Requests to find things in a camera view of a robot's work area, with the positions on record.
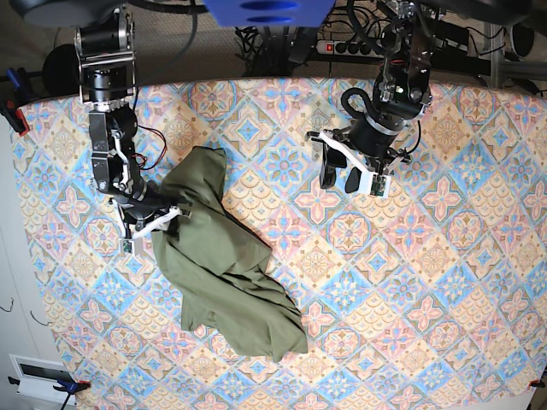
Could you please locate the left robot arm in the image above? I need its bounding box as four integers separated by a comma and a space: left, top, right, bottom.
306, 1, 436, 198

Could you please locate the white power strip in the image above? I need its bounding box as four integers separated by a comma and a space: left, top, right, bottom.
315, 40, 379, 57

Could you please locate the green t-shirt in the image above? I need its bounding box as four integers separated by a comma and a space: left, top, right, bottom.
151, 146, 308, 362

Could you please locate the red clamp bottom right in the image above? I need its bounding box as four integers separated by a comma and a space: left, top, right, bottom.
528, 379, 546, 389

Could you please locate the red black clamp left top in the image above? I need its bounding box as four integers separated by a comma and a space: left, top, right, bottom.
0, 100, 29, 136

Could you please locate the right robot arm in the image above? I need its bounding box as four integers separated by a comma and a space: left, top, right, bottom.
75, 3, 191, 241

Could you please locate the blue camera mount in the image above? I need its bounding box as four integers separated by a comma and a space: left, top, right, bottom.
203, 0, 335, 27

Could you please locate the blue clamp top left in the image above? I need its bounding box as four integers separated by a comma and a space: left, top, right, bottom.
6, 67, 27, 104

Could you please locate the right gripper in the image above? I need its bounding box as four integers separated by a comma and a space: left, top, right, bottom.
109, 179, 191, 239

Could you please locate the black round stool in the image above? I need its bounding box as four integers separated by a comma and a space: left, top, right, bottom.
42, 44, 79, 97

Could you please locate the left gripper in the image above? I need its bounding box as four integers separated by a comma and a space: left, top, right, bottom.
305, 119, 413, 193

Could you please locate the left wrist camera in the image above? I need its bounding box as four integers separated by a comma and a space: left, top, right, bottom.
358, 171, 391, 198

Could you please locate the patterned tablecloth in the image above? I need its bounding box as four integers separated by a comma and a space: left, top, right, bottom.
10, 79, 546, 409

